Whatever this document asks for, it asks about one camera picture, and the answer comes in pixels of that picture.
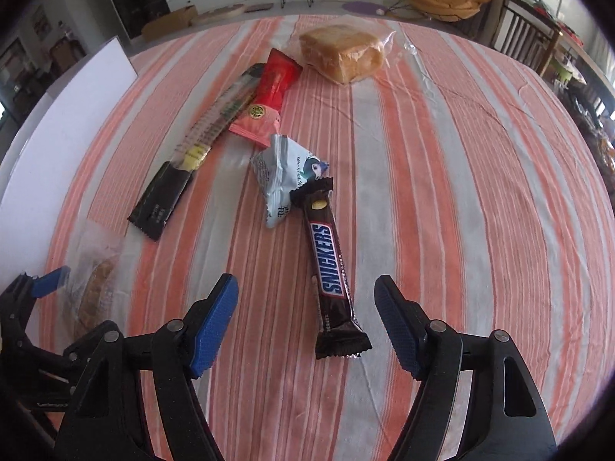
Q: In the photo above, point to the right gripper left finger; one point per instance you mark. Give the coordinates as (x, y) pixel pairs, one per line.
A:
(106, 418)

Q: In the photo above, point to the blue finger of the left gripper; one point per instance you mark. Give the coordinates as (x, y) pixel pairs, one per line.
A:
(48, 381)
(20, 296)

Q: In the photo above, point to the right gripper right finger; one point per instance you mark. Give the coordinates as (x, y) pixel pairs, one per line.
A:
(506, 418)

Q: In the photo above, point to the clear hawthorn strips bag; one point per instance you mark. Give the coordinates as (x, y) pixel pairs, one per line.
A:
(87, 297)

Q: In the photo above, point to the white cardboard box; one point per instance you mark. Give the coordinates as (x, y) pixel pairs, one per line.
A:
(40, 163)

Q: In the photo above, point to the black clear stick packet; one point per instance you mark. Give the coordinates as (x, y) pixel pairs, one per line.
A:
(160, 198)

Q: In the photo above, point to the Snickers chocolate bar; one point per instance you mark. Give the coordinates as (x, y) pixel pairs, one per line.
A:
(340, 334)

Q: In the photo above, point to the red snack packet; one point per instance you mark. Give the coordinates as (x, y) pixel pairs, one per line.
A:
(262, 117)

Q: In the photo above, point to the grey triangular snack packet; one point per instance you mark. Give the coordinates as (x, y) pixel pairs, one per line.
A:
(280, 169)

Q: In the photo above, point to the striped orange white tablecloth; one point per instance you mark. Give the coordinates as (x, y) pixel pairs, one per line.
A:
(457, 172)

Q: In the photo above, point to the dark wooden dining chair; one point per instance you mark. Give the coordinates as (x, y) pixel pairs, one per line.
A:
(526, 35)

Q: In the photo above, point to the bagged bread loaf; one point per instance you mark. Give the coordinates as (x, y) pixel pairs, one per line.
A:
(346, 53)

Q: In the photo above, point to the purple round floor mat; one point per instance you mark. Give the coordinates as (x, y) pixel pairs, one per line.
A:
(365, 8)

